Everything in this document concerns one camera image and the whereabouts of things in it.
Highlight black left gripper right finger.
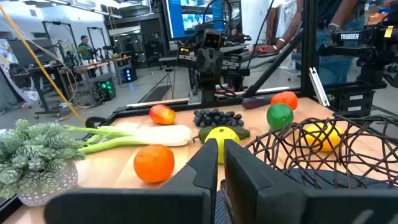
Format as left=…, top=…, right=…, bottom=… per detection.
left=224, top=139, right=398, bottom=224

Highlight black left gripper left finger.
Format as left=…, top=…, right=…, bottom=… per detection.
left=44, top=138, right=219, bottom=224

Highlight orange fruit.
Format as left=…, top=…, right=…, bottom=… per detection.
left=133, top=144, right=175, bottom=184

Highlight black grape bunch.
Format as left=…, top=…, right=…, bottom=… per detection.
left=193, top=108, right=245, bottom=129

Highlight dark purple eggplant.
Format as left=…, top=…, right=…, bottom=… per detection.
left=241, top=95, right=273, bottom=110

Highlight red pepper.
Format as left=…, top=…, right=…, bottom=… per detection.
left=149, top=104, right=177, bottom=126

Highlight yellow-green apple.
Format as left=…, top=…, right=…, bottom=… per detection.
left=204, top=126, right=241, bottom=165

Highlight green white celery stalk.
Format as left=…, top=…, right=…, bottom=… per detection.
left=64, top=121, right=193, bottom=155

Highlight yellow lemon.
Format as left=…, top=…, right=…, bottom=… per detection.
left=302, top=122, right=345, bottom=153

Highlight dark brown wicker basket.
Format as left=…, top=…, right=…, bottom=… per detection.
left=244, top=114, right=398, bottom=190

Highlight computer monitor blue screen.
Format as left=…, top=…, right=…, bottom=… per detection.
left=165, top=0, right=225, bottom=40

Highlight computer tower blue lights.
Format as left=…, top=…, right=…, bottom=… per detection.
left=120, top=66, right=138, bottom=84

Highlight computer tower green lights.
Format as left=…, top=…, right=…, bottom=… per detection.
left=93, top=78, right=117, bottom=103

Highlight wooden top workbench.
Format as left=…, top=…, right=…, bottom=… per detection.
left=57, top=55, right=133, bottom=94

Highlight potted succulent plant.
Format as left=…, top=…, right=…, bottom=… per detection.
left=0, top=118, right=86, bottom=207

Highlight person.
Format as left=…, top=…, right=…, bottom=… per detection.
left=77, top=34, right=95, bottom=61
left=256, top=0, right=368, bottom=85

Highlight patterned hanging cloth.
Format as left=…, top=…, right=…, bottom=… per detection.
left=0, top=39, right=40, bottom=105

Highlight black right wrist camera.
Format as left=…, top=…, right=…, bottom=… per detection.
left=202, top=29, right=222, bottom=50

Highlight black aluminium table frame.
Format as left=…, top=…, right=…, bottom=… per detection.
left=85, top=0, right=398, bottom=129

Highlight white metal bracket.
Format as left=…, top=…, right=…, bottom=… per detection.
left=308, top=67, right=331, bottom=108

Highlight yellow hanging cable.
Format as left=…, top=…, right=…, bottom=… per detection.
left=0, top=5, right=85, bottom=124

